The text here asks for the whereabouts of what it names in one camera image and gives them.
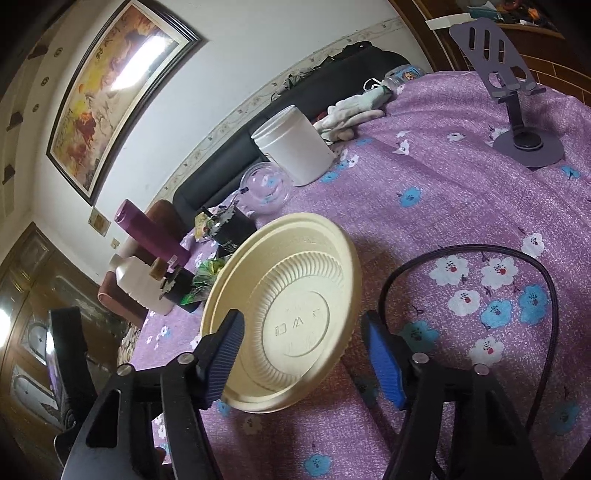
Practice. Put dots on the small ribbed beige bowl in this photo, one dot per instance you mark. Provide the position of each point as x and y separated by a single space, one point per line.
295 300

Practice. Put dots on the white plastic bottle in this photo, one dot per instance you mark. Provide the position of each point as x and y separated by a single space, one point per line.
138 279

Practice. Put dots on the black cup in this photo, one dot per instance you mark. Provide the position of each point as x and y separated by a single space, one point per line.
180 290
235 230

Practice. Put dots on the purple phone stand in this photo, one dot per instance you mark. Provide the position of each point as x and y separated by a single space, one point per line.
531 154

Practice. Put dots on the yellow snack packet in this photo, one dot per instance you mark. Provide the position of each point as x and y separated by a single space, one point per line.
201 226

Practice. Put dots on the green snack packet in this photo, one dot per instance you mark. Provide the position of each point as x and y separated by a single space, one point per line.
205 277

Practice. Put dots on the black sofa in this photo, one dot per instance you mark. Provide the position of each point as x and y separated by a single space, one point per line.
221 157

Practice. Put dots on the white plastic jar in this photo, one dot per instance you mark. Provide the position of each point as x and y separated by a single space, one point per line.
295 147

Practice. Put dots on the purple thermos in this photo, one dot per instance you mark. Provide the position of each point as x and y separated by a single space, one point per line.
147 230

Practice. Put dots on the purple floral tablecloth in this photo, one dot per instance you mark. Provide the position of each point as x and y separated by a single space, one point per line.
461 194

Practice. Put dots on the blue patterned container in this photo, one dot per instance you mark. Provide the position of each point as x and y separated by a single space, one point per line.
406 74

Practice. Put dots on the white gloves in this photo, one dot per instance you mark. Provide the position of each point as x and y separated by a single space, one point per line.
346 117

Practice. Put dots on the framed wall painting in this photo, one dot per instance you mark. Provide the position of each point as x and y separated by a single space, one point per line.
111 92

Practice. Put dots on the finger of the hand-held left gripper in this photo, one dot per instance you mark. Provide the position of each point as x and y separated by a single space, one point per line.
69 350

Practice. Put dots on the clear glass bowl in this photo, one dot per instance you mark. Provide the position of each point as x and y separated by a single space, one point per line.
268 189

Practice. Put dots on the brown chair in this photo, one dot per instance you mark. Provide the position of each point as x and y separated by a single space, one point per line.
115 297

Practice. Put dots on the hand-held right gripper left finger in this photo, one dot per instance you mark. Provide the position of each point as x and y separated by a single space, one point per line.
226 364

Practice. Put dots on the wooden cabinet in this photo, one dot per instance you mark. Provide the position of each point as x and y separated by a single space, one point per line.
568 74

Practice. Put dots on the wooden door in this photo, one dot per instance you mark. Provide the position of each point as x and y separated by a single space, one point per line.
27 277

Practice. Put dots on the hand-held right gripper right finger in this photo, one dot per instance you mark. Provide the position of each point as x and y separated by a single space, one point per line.
387 364

